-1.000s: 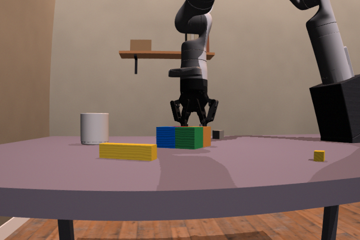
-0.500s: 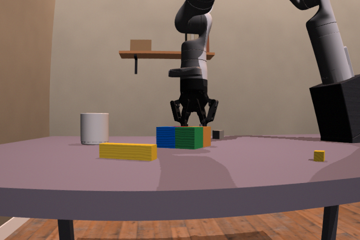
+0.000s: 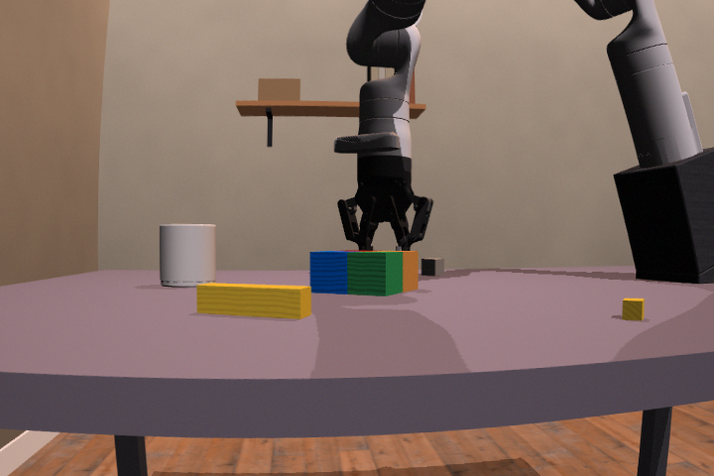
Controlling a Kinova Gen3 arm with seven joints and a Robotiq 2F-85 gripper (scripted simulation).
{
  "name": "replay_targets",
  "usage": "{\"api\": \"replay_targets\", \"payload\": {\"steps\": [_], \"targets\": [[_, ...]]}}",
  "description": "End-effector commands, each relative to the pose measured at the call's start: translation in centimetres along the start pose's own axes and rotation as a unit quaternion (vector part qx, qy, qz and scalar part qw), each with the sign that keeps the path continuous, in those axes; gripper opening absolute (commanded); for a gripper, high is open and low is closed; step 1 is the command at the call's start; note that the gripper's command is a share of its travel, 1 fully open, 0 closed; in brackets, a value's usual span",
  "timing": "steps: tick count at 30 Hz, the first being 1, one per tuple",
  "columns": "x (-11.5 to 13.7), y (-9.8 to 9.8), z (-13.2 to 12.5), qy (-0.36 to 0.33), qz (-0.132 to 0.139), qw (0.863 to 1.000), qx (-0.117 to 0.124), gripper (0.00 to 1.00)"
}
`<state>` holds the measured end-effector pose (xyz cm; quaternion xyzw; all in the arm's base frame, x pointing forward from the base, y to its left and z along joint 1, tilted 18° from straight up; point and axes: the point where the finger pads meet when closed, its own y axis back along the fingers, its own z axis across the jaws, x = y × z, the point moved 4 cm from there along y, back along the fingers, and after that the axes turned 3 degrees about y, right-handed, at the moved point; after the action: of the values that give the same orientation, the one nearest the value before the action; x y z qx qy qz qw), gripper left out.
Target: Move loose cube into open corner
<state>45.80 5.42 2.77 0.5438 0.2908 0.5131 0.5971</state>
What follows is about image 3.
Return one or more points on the blue cube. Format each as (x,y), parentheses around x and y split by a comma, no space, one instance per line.
(328,272)

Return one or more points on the green cube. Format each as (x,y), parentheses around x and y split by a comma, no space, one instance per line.
(374,273)

